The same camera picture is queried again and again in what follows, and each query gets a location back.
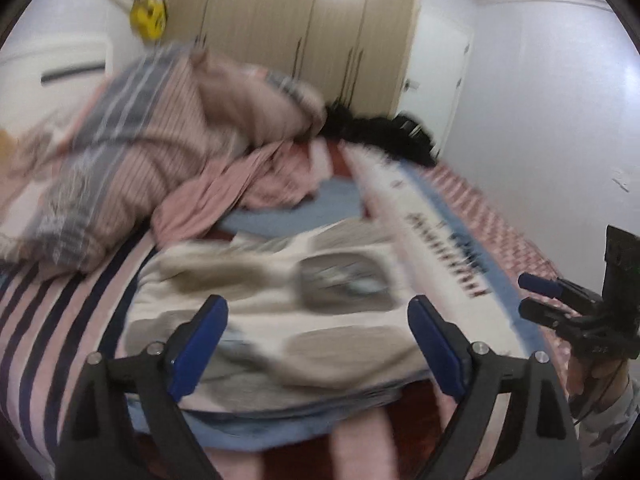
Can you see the person's right hand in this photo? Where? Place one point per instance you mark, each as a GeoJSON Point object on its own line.
{"type": "Point", "coordinates": [607, 390]}

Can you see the light wooden wardrobe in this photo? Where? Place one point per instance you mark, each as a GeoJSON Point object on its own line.
{"type": "Point", "coordinates": [300, 20]}

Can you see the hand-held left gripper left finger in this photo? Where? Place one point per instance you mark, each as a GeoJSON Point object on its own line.
{"type": "Point", "coordinates": [200, 345]}

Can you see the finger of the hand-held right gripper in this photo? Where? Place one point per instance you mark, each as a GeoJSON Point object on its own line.
{"type": "Point", "coordinates": [545, 312]}
{"type": "Point", "coordinates": [542, 285]}

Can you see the pink striped duvet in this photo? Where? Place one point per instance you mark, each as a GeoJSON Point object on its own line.
{"type": "Point", "coordinates": [150, 135]}

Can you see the white bed headboard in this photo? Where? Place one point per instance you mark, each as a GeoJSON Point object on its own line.
{"type": "Point", "coordinates": [60, 55]}

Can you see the white door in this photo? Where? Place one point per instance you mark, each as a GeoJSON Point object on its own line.
{"type": "Point", "coordinates": [435, 85]}

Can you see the cream grey patterned pants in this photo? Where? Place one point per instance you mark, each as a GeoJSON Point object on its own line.
{"type": "Point", "coordinates": [325, 340]}

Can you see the yellow ukulele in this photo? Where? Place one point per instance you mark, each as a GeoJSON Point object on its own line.
{"type": "Point", "coordinates": [147, 15]}

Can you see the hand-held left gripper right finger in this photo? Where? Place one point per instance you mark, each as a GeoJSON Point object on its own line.
{"type": "Point", "coordinates": [440, 350]}

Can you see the black garment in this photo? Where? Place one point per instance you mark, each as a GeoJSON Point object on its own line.
{"type": "Point", "coordinates": [380, 132]}

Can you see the pink polka dot striped blanket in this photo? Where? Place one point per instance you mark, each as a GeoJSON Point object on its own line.
{"type": "Point", "coordinates": [50, 350]}

